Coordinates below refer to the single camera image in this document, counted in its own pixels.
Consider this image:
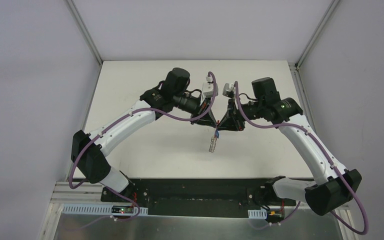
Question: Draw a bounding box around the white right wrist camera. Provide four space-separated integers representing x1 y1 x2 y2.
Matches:
222 83 239 99

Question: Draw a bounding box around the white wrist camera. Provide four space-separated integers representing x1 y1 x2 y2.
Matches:
222 83 239 99
200 76 219 103

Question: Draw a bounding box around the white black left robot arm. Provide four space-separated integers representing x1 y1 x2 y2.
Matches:
68 67 218 203

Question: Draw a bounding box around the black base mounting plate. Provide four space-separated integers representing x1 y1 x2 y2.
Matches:
99 178 299 218

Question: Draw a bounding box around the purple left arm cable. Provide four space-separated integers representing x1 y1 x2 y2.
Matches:
68 71 218 223

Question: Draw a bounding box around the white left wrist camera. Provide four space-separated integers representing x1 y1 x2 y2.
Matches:
200 76 219 103

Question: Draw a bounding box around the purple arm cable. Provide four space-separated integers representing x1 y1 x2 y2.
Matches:
68 71 218 223
233 81 369 236

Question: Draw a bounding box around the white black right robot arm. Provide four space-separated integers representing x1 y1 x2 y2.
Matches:
219 77 362 216

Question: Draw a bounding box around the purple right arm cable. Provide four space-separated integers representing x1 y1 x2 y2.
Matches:
233 81 369 236

